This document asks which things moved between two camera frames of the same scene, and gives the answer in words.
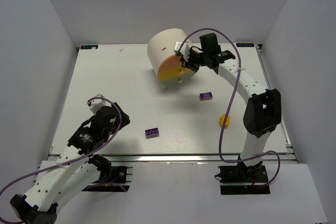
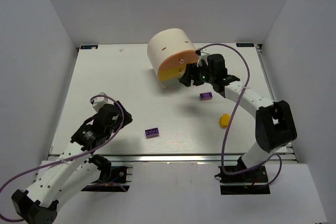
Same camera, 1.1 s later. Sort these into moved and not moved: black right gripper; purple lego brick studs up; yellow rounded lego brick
Moved: black right gripper
Not moved: yellow rounded lego brick; purple lego brick studs up
